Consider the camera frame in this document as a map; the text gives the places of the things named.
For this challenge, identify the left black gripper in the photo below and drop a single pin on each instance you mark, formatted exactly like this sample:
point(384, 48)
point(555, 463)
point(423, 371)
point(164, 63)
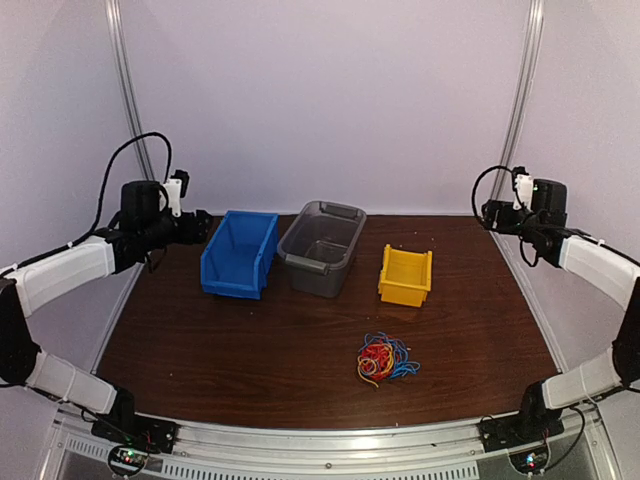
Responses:
point(199, 231)

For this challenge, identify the yellow plastic bin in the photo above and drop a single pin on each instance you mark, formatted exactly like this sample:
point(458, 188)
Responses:
point(406, 277)

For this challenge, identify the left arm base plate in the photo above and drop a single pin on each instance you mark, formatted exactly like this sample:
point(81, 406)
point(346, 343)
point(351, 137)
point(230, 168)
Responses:
point(147, 434)

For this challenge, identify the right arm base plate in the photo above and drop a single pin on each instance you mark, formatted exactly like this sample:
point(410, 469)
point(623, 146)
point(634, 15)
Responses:
point(507, 432)

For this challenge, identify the grey transparent plastic tub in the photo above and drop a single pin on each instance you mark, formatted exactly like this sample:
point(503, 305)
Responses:
point(319, 247)

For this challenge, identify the right aluminium frame post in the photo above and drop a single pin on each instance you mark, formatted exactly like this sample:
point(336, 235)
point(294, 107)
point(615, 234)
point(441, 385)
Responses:
point(529, 59)

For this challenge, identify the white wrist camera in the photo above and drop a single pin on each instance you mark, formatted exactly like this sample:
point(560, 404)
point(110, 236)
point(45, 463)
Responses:
point(523, 188)
point(172, 191)

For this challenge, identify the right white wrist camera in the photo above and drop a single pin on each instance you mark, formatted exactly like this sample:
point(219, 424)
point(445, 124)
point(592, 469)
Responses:
point(523, 188)

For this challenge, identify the aluminium front rail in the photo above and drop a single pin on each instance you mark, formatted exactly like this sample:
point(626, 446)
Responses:
point(449, 450)

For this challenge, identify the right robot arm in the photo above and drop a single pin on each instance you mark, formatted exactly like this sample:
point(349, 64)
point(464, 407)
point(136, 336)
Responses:
point(537, 216)

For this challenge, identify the blue plastic bin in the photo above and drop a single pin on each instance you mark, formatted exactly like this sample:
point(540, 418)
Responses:
point(238, 258)

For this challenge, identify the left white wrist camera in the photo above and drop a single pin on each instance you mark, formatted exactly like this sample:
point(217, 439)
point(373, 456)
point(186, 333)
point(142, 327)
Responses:
point(172, 191)

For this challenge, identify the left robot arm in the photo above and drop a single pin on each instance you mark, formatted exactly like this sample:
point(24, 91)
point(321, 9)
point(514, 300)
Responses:
point(150, 218)

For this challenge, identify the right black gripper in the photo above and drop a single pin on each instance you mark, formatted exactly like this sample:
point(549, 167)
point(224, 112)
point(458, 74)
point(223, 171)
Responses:
point(491, 216)

